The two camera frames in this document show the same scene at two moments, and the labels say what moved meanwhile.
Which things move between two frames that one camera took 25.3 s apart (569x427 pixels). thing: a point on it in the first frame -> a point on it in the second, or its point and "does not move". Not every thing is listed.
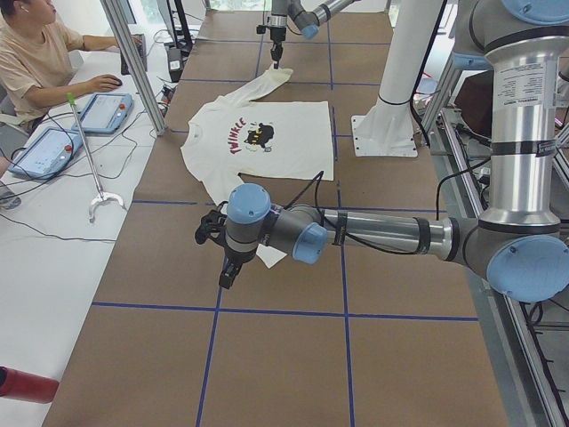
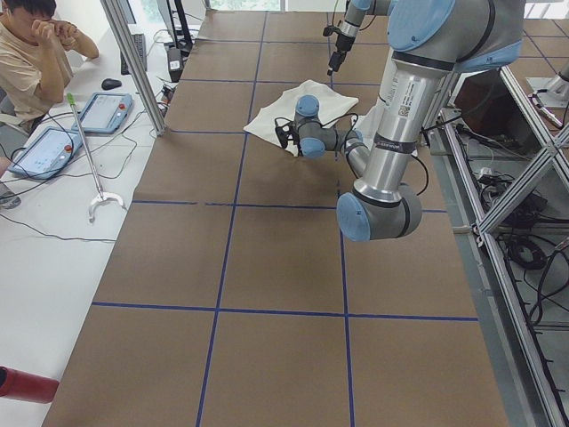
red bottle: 27,386 does not move
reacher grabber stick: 103,196 does not move
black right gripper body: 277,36 -> 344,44
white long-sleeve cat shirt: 234,135 -> 330,104
